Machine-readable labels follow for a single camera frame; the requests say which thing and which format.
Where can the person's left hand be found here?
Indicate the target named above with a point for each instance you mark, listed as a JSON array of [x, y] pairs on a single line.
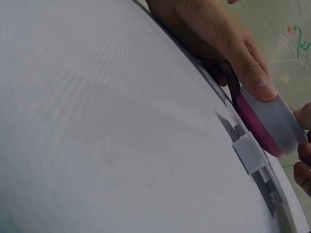
[[206, 31]]

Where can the person's right hand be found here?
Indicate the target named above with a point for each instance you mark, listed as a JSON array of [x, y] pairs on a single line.
[[303, 174]]

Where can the person's right thumb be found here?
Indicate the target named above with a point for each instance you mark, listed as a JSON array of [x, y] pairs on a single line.
[[303, 112]]

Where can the person's right fingers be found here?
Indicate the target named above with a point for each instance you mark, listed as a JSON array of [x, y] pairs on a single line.
[[303, 174]]

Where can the person's left thumb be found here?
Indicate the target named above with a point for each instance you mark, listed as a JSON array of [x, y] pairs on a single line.
[[252, 65]]

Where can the person's left fingers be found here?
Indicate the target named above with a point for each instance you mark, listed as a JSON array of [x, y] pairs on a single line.
[[219, 72]]

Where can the pink and white sharpening stone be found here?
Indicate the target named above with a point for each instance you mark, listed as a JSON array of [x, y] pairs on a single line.
[[272, 126]]

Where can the grey metal knife blade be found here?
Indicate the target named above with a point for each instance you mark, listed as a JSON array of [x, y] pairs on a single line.
[[263, 187]]

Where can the white plastic blade clip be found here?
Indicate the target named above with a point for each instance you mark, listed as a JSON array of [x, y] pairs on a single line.
[[247, 154]]

